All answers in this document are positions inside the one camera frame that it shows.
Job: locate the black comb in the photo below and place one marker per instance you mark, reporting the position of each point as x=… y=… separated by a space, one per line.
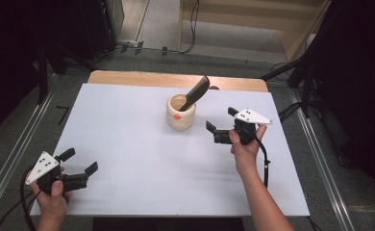
x=195 y=93

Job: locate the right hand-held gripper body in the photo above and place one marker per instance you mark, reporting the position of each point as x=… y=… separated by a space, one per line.
x=251 y=116

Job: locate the cream cup with orange dot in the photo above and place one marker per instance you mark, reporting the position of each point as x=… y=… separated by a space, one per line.
x=180 y=120

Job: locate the white power strip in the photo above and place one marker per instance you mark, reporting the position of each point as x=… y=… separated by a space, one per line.
x=128 y=42

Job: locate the wooden table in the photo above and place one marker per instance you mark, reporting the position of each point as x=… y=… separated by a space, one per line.
x=144 y=78

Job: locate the wooden shelf unit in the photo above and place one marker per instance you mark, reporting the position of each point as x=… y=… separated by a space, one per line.
x=233 y=19

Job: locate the dark cabinet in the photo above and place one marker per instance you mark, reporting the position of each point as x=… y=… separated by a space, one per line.
x=99 y=25

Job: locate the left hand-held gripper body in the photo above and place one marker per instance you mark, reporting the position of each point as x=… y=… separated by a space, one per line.
x=43 y=165

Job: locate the person's dark clothing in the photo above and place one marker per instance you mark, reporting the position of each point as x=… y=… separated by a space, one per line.
x=168 y=224

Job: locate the metal floor rail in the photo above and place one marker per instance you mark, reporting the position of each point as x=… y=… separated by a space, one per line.
x=15 y=154
x=323 y=166

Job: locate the black stand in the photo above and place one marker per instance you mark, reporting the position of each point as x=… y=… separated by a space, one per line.
x=306 y=86
x=43 y=73

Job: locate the white board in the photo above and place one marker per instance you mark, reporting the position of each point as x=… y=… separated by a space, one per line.
x=150 y=173

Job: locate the person's left hand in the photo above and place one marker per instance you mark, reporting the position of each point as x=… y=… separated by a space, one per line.
x=52 y=202

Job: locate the dark round knob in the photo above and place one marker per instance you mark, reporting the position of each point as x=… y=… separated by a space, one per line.
x=215 y=87

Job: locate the person's right hand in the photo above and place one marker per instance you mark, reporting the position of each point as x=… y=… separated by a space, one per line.
x=246 y=154

